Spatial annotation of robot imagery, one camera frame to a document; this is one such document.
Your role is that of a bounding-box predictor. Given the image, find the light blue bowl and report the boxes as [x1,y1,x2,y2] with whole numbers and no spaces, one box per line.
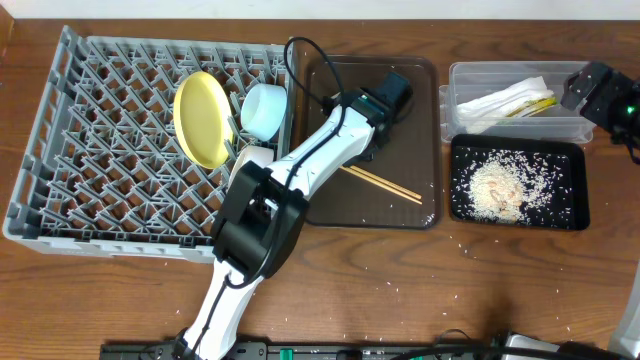
[240,83,287,142]

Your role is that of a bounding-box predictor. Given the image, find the yellow plate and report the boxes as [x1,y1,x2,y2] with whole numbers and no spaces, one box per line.
[173,71,234,169]

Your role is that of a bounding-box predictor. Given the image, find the grey dish rack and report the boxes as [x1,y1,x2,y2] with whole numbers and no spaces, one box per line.
[2,28,296,263]

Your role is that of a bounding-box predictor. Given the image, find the green chopstick wrapper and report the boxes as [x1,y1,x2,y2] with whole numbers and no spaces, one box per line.
[508,97,557,118]

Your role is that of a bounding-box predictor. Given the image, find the pink bowl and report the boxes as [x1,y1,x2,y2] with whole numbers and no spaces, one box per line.
[228,145,274,185]

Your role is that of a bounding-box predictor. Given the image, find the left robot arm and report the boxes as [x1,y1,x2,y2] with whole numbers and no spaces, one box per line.
[172,86,413,359]

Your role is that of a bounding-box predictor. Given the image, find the white napkin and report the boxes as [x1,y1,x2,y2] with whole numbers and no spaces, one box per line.
[456,76,556,134]

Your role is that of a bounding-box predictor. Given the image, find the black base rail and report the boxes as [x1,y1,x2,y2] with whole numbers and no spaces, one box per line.
[98,339,506,360]

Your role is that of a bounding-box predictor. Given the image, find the black waste tray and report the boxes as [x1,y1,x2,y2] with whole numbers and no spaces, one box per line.
[450,134,591,231]

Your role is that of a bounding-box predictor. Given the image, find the clear plastic bin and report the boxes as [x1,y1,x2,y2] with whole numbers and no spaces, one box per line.
[439,61,595,144]

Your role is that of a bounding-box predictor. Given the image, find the brown serving tray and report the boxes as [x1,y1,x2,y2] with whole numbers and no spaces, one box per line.
[306,55,444,230]

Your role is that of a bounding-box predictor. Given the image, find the rice leftovers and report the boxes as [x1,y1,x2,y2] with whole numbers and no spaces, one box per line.
[451,147,575,229]

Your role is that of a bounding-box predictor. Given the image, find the wooden chopstick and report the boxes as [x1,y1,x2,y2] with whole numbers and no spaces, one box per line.
[341,167,422,205]
[346,166,422,199]

